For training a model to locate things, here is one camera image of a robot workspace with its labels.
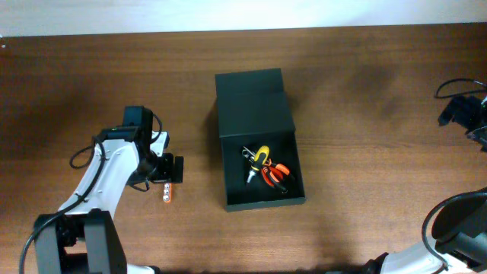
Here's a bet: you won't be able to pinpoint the orange socket rail strip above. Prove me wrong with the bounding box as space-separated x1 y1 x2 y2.
163 183 172 203

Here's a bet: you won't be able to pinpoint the silver ring wrench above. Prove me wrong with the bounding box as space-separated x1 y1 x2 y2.
241 145 293 193

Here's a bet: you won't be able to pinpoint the yellow black screwdriver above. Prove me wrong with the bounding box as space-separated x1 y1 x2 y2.
244 145 270 183

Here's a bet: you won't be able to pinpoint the red diagonal cutting pliers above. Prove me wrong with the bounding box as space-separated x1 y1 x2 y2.
261 164 289 188

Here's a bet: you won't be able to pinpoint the dark green box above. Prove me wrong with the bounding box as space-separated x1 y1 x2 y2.
215 68 306 212

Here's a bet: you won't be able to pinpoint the orange black long-nose pliers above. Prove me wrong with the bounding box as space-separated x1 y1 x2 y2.
260 161 295 194

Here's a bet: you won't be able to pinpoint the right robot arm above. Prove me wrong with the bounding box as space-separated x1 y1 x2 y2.
361 96 486 274

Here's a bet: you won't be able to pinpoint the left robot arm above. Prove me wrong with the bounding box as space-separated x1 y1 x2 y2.
19 106 184 274

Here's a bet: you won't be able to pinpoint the right black cable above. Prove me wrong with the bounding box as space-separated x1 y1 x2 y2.
421 78 487 272

